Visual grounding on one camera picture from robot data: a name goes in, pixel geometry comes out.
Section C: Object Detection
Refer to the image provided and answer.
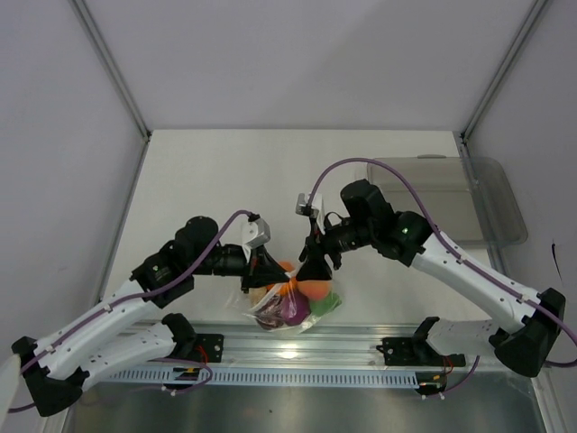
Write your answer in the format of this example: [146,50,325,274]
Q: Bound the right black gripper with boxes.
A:
[297,215,375,282]

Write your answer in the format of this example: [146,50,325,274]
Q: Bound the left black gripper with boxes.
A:
[191,244,289,293]

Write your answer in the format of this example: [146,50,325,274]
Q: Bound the peach fruit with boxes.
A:
[297,281,332,301]

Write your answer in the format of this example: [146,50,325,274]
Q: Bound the small garlic bulb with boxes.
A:
[248,288,267,308]

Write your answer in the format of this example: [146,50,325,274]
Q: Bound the orange fruit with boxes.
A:
[265,261,297,296]

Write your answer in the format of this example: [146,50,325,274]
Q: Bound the green lettuce leaf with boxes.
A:
[309,291,342,318]

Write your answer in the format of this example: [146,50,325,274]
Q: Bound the purple red onion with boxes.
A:
[282,291,310,327]

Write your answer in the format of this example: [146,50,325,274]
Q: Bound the clear zip top bag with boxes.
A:
[227,262,343,336]

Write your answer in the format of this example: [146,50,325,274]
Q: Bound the red apple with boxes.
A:
[254,297,285,330]

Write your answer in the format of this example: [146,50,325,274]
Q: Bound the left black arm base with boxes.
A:
[168,334,224,364]

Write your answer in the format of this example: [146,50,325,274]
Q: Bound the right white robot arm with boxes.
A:
[296,180,565,378]

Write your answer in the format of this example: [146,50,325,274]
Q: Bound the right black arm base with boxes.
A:
[376,337,466,367]

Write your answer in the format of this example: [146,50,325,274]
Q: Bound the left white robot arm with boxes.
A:
[12,211,289,417]

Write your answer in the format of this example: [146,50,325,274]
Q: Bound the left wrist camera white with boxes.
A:
[241,214,270,261]

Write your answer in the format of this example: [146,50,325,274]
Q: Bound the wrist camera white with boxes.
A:
[241,214,270,261]
[295,193,325,231]

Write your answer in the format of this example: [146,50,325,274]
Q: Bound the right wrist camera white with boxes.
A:
[295,193,325,231]

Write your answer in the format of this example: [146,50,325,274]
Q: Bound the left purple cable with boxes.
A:
[7,208,261,414]

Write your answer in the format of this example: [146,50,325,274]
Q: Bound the aluminium mounting rail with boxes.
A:
[112,320,551,372]

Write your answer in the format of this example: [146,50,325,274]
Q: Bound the grey slotted cable duct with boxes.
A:
[107,364,419,390]

